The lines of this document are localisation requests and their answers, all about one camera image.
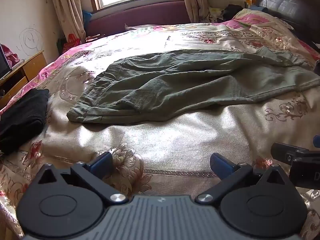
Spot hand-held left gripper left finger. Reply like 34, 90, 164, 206
37, 151, 128, 204

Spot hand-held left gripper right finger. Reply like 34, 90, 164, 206
195, 153, 288, 204

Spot green pants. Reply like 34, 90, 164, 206
66, 46, 320, 124

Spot floral satin bedspread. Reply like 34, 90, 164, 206
0, 9, 320, 240

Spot black folded clothing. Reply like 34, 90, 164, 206
0, 88, 51, 156

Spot wooden cabinet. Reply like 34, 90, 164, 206
0, 50, 48, 109

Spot red bag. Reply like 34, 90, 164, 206
62, 33, 81, 53

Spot pink cloth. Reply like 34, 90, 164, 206
0, 44, 21, 68

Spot dark wooden headboard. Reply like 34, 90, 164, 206
257, 0, 320, 53

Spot black television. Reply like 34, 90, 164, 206
0, 44, 13, 79

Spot blue plastic bag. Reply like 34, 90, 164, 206
82, 10, 94, 24

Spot black clothes pile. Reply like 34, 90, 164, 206
222, 4, 244, 21

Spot white patterned cloth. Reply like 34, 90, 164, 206
208, 6, 224, 22

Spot beige curtain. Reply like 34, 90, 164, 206
47, 0, 87, 42
180, 0, 211, 23

